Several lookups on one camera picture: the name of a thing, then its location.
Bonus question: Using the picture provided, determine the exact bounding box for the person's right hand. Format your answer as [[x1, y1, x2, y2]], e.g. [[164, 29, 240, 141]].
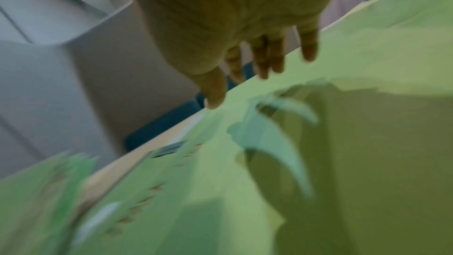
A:
[[122, 0, 355, 110]]

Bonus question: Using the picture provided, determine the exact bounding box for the pile of green folders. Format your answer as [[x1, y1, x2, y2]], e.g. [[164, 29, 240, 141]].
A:
[[68, 0, 453, 255]]

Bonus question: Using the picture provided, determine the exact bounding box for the beige partition panel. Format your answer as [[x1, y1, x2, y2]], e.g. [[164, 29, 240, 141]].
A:
[[63, 0, 203, 154]]

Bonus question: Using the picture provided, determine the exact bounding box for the blue fabric sofa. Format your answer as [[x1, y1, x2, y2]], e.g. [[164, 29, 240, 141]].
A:
[[125, 60, 256, 153]]

